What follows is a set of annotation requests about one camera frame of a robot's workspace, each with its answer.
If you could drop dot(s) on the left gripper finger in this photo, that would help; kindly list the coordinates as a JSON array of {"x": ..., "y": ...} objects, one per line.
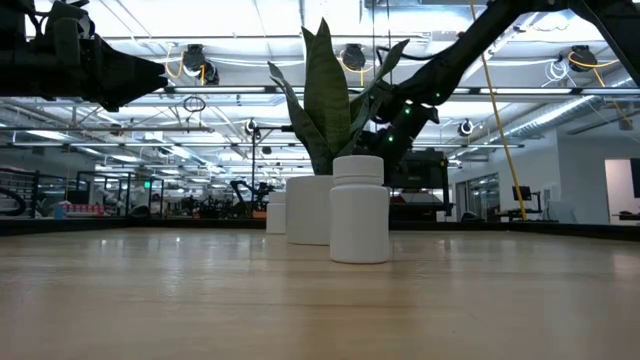
[{"x": 130, "y": 80}]

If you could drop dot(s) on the white pill bottle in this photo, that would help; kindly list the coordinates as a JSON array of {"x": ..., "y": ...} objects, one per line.
[
  {"x": 359, "y": 220},
  {"x": 275, "y": 215}
]

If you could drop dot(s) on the background black robot arm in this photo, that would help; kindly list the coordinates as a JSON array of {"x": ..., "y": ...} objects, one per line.
[{"x": 247, "y": 195}]

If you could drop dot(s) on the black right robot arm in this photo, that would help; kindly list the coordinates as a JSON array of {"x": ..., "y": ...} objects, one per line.
[{"x": 470, "y": 55}]

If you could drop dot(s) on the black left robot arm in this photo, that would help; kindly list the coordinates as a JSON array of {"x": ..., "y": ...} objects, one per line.
[{"x": 15, "y": 25}]

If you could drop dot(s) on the black perforated computer case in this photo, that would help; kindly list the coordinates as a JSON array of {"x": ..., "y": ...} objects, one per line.
[{"x": 422, "y": 172}]

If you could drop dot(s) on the green snake plant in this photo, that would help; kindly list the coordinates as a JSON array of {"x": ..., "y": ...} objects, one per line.
[{"x": 327, "y": 100}]

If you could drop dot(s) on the long ceiling light bar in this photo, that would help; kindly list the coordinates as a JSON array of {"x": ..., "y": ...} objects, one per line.
[{"x": 225, "y": 90}]

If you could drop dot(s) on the white round plant pot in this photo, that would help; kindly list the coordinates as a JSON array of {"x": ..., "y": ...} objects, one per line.
[{"x": 307, "y": 210}]

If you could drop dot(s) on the black computer monitor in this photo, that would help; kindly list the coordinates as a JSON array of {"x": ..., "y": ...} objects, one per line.
[{"x": 522, "y": 193}]

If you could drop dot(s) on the black pole stand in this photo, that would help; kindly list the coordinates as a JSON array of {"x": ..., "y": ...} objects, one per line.
[{"x": 253, "y": 170}]

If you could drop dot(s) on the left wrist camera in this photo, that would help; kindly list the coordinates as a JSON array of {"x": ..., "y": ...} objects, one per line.
[{"x": 67, "y": 40}]

